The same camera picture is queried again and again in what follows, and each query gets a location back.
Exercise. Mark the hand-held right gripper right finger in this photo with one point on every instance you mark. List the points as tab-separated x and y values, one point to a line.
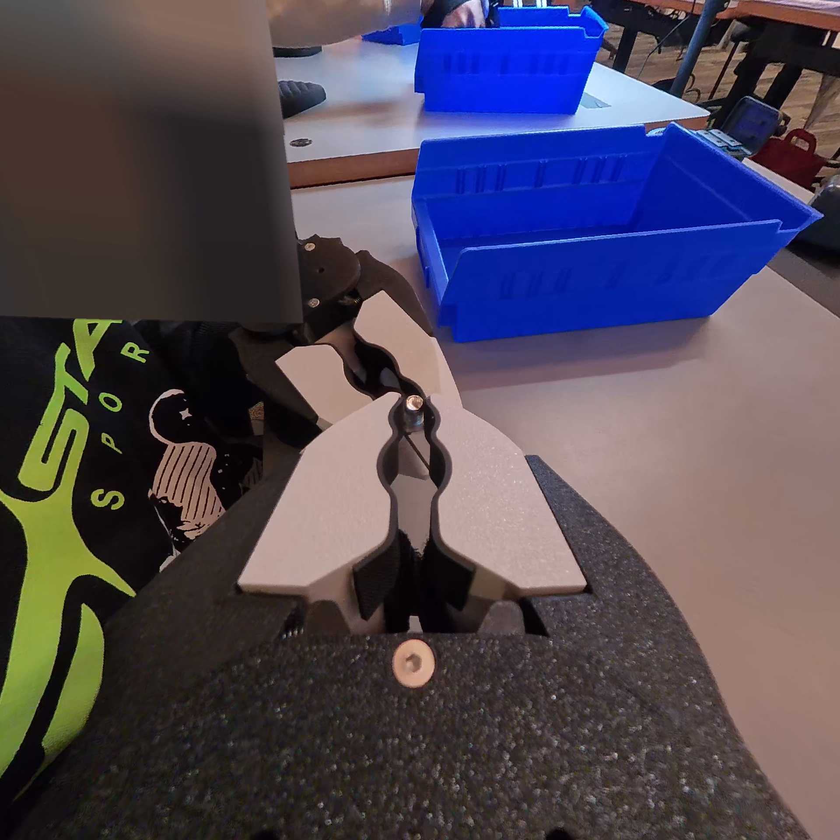
505	512

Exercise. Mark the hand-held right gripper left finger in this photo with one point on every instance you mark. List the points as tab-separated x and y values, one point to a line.
322	512

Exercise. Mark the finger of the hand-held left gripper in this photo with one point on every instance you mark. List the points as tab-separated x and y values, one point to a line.
407	348
322	381

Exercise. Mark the silver hex nut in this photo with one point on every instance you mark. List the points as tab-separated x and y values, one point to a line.
415	404

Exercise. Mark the blue plastic bin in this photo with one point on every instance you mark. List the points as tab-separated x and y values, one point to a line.
391	33
505	72
591	282

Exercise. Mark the person's left forearm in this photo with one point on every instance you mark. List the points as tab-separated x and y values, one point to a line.
197	355

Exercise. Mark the black printed shirt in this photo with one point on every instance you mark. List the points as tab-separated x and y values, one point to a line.
66	525

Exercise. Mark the dark blue bag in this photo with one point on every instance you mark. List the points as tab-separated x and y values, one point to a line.
748	125

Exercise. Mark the red bag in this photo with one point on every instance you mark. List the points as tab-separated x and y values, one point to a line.
790	158

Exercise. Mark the grey tool case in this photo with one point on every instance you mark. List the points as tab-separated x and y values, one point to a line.
830	221

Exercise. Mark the long wooden desk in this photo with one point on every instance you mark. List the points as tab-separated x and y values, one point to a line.
788	16

